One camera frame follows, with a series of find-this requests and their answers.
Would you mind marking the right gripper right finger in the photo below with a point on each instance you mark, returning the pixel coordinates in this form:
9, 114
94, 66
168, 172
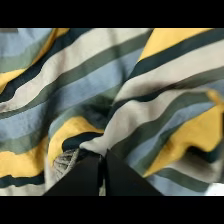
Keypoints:
126, 181

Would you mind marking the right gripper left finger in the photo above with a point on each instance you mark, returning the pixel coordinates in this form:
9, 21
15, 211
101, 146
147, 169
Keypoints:
81, 180

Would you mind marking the striped shirt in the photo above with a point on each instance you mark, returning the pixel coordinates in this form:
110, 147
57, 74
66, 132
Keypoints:
110, 93

